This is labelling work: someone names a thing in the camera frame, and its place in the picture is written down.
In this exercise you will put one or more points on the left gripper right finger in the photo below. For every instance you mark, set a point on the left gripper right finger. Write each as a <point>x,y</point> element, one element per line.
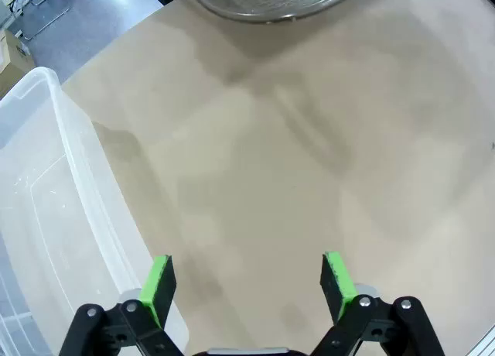
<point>338,286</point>

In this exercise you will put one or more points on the aluminium frame rail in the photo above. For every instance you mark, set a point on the aluminium frame rail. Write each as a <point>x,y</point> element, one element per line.
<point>487,346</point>

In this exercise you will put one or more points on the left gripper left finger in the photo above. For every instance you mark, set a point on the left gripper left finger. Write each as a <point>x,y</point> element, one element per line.
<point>154,294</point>

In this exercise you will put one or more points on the clear plastic bin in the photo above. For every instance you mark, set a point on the clear plastic bin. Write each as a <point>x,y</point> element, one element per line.
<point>58,216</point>

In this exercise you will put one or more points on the metal frame chair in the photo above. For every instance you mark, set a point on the metal frame chair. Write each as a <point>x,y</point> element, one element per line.
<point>69,10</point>

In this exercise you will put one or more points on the large cardboard box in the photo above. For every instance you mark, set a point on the large cardboard box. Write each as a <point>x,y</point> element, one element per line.
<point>13,58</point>

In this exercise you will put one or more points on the dark brown serving tray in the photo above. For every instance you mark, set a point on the dark brown serving tray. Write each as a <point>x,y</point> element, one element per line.
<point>270,0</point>

